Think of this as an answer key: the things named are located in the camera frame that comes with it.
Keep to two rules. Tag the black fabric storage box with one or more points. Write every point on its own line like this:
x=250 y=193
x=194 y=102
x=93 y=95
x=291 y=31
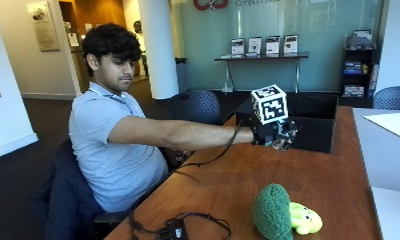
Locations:
x=313 y=120

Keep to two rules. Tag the white marker cube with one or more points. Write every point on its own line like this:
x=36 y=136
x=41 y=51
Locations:
x=269 y=104

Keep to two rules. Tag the green broccoli plush toy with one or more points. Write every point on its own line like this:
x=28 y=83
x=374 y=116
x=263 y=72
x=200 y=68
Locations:
x=279 y=213

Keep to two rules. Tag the dark mesh chair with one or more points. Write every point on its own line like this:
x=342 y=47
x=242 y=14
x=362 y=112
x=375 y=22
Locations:
x=193 y=106
x=394 y=98

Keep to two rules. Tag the white paper sheet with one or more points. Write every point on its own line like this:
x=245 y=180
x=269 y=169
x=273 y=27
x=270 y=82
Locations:
x=391 y=124

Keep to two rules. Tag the black bookshelf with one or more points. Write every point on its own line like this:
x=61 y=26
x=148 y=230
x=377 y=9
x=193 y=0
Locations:
x=357 y=71

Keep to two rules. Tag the framed display card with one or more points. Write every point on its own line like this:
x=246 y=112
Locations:
x=237 y=46
x=271 y=44
x=254 y=45
x=290 y=43

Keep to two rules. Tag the small black electronics box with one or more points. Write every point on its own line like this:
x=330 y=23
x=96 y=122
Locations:
x=176 y=230

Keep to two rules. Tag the the person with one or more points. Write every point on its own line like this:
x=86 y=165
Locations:
x=114 y=156

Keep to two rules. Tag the white round column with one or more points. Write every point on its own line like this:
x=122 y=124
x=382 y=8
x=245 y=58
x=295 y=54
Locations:
x=158 y=46

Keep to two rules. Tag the dark blue office chair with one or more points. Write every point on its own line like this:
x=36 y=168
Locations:
x=70 y=196

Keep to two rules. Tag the wall-side console table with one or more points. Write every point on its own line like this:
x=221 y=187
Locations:
x=261 y=66

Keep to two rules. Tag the wall poster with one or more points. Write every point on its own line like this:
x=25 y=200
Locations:
x=43 y=26

